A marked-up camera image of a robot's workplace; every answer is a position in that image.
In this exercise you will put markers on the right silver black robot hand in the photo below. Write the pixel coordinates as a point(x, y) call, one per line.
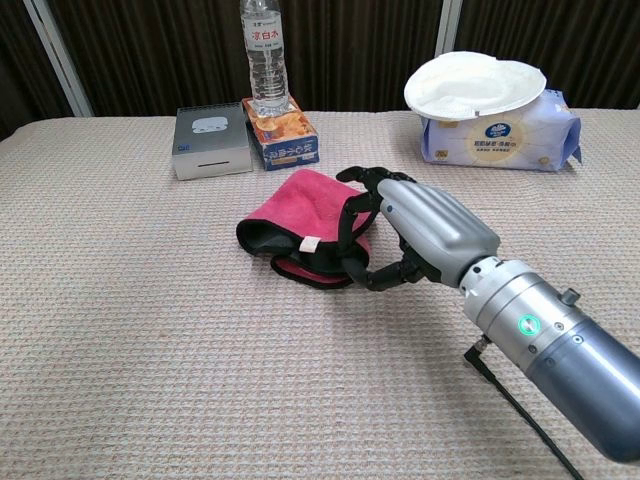
point(430, 220)

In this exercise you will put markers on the pink cloth black trim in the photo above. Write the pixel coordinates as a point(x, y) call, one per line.
point(310, 200)

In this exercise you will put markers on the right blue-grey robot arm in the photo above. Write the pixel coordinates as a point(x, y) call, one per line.
point(565, 345)

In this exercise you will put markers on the purple tissue pack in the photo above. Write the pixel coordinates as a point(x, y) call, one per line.
point(500, 142)

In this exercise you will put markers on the white round paper plate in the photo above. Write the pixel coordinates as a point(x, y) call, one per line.
point(470, 85)

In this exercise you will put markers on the orange snack box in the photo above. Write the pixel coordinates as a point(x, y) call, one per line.
point(285, 135)

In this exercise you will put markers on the clear plastic water bottle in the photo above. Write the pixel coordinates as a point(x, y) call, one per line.
point(265, 65)

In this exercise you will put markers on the silver earbuds box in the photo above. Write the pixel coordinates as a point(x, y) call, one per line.
point(210, 145)

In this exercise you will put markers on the beige woven tablecloth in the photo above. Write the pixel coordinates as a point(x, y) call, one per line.
point(150, 350)

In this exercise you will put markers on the white partition post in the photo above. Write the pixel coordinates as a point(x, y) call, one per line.
point(57, 55)
point(448, 25)

